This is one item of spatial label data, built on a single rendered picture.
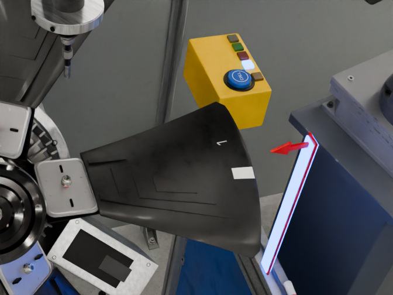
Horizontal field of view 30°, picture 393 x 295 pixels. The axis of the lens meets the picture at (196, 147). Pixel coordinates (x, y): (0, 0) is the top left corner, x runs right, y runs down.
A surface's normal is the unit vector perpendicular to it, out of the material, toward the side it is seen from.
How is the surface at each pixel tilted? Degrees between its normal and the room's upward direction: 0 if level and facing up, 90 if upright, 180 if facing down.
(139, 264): 50
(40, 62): 42
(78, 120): 90
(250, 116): 90
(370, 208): 90
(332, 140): 0
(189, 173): 13
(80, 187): 7
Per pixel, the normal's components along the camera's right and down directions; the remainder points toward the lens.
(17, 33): -0.35, -0.11
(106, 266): 0.35, 0.12
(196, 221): 0.40, -0.44
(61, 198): 0.24, -0.69
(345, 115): -0.82, 0.34
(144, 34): 0.34, 0.72
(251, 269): -0.93, 0.17
